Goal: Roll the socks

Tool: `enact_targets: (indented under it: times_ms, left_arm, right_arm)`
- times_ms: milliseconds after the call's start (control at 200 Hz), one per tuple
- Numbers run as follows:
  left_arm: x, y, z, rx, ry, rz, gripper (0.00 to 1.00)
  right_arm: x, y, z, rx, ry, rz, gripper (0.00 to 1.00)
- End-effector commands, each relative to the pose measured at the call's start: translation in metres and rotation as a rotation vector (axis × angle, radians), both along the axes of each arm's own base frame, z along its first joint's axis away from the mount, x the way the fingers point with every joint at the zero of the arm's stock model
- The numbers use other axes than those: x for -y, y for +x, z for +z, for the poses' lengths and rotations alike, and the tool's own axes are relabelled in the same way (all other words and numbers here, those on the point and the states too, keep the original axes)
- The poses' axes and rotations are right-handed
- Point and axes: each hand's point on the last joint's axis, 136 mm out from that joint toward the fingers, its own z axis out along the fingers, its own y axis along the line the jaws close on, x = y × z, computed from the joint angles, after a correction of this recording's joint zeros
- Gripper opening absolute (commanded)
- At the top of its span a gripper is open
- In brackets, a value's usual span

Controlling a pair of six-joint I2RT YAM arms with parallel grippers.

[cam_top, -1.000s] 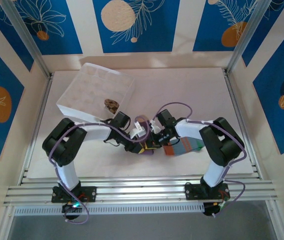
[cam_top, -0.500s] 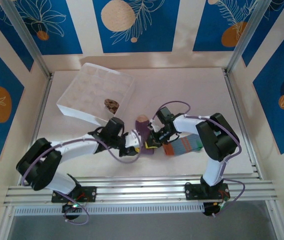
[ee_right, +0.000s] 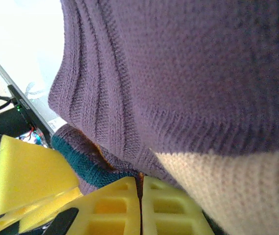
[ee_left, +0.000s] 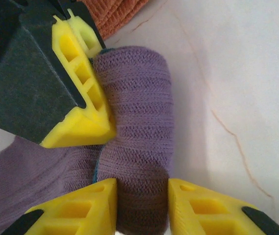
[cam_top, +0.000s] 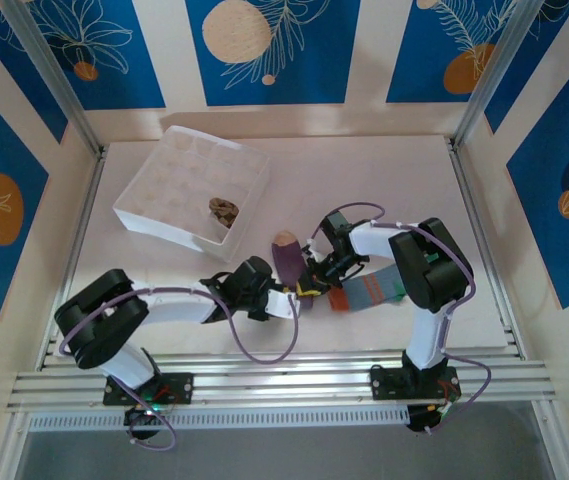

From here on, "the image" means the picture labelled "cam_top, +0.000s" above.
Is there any purple sock tan toe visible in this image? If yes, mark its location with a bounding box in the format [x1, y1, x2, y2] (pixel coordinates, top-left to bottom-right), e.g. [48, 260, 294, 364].
[270, 228, 316, 309]

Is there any grey-blue sock orange cuff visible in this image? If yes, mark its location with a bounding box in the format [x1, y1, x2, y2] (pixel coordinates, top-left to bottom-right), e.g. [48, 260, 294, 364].
[327, 252, 439, 314]

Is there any beige brown argyle sock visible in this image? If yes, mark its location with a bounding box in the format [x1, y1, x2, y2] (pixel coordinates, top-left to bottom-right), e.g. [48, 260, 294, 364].
[207, 196, 241, 231]

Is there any white divided storage box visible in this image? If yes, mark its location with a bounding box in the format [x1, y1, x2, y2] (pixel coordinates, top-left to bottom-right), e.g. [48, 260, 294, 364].
[112, 125, 272, 263]

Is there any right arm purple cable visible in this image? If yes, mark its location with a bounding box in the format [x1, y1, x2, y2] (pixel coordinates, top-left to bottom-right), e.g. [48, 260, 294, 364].
[312, 201, 493, 437]

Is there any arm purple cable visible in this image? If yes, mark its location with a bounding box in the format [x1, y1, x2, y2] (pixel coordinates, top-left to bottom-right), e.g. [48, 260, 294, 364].
[57, 284, 301, 454]
[312, 201, 493, 437]

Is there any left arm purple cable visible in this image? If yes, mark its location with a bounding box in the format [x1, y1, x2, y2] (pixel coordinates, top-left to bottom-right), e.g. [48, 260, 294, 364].
[57, 284, 301, 454]

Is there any aluminium mounting rail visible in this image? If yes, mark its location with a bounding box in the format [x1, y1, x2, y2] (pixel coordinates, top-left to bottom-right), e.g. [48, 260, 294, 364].
[6, 351, 551, 412]

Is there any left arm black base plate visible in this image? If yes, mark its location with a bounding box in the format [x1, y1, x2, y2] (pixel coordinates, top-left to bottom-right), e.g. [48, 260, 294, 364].
[102, 372, 195, 407]

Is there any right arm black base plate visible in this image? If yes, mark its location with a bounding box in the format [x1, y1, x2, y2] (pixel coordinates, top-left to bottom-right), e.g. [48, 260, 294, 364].
[369, 364, 461, 402]

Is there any white slotted cable duct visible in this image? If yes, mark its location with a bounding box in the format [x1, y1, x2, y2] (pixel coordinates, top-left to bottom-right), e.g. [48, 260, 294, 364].
[27, 407, 411, 434]

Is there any aluminium side rail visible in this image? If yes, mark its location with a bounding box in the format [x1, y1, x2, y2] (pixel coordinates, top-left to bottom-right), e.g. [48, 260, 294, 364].
[444, 137, 525, 359]
[38, 142, 108, 371]

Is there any aluminium frame post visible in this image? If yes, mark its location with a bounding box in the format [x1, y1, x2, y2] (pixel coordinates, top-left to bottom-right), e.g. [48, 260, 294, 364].
[0, 0, 105, 156]
[451, 0, 549, 149]

